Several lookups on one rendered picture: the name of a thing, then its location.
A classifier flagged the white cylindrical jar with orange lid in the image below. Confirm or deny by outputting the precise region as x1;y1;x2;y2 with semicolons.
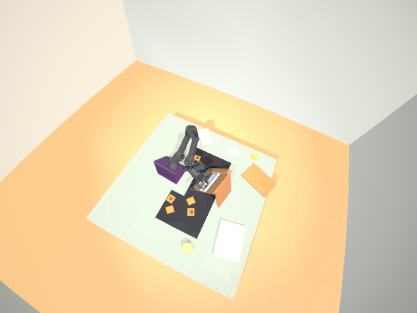
182;243;193;254

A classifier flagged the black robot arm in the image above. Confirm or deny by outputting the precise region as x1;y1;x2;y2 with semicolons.
167;125;207;183

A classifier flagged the white flat card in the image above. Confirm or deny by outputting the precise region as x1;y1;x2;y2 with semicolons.
228;147;239;156

